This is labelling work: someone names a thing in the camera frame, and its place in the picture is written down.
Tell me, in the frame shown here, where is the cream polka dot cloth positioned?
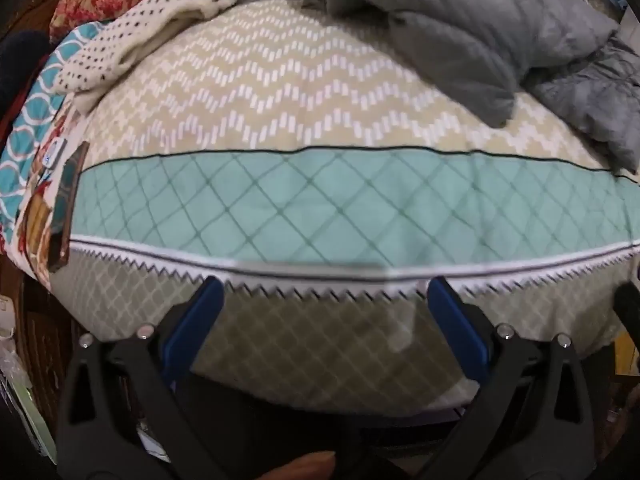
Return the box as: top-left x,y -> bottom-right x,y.
52,0 -> 296,113

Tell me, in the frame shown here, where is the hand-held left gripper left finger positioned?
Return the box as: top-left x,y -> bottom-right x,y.
56,276 -> 236,480

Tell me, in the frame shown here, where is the grey puffer jacket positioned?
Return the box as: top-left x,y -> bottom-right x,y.
287,0 -> 640,176

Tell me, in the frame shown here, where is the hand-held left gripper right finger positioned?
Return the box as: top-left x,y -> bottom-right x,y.
427,276 -> 596,480

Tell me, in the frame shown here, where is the dark cloth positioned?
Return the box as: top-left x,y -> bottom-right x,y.
0,30 -> 53,126

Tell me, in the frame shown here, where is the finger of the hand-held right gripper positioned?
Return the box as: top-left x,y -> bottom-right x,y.
614,280 -> 640,346

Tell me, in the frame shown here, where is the teal circle print bedsheet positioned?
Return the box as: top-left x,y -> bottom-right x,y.
0,22 -> 91,286

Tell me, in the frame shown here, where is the zigzag and teal patterned comforter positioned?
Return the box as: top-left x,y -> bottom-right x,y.
50,0 -> 640,416

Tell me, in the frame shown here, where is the person's left hand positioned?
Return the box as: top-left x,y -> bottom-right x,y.
262,451 -> 337,480

